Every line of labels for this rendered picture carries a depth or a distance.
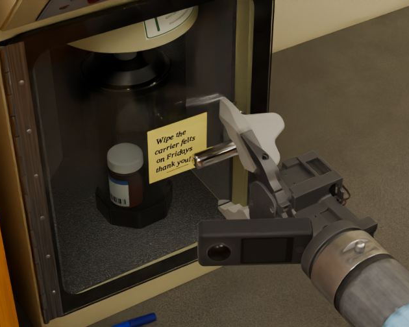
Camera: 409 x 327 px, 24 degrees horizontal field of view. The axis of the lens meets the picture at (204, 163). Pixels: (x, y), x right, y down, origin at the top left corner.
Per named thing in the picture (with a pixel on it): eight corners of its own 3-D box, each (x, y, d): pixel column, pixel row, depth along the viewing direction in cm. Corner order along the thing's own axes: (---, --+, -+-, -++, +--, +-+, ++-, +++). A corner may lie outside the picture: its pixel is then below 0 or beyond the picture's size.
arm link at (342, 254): (330, 325, 92) (337, 266, 87) (302, 294, 95) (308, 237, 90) (390, 295, 95) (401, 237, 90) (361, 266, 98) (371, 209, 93)
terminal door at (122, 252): (47, 318, 115) (1, 38, 89) (259, 231, 126) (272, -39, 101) (49, 322, 114) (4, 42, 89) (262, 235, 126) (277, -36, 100)
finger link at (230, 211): (260, 211, 113) (300, 214, 105) (218, 228, 111) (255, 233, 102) (252, 186, 113) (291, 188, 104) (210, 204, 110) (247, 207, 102)
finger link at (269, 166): (243, 138, 101) (278, 211, 100) (230, 143, 100) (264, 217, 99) (259, 123, 97) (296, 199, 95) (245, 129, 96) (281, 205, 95)
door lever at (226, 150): (175, 150, 109) (174, 132, 107) (245, 124, 112) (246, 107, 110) (198, 176, 105) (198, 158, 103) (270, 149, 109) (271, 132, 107)
